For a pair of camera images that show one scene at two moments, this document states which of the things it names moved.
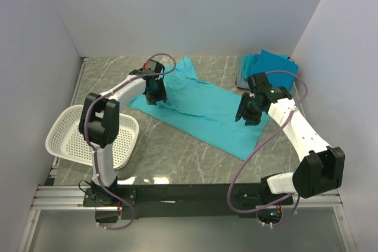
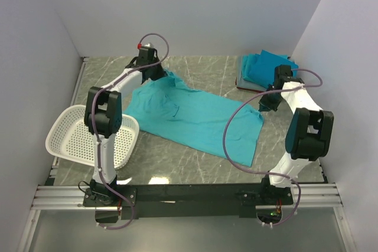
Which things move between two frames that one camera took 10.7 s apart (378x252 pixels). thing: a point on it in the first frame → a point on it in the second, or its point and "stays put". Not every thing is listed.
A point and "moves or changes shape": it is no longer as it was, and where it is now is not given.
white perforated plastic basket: x=66 y=140 stays put
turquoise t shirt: x=205 y=109 moves or changes shape
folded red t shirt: x=240 y=88 stays put
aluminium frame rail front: x=67 y=198 stays put
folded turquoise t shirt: x=248 y=61 stays put
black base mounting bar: x=190 y=200 stays put
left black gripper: x=152 y=100 → x=160 y=74
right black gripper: x=242 y=111 → x=265 y=105
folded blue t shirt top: x=268 y=61 stays put
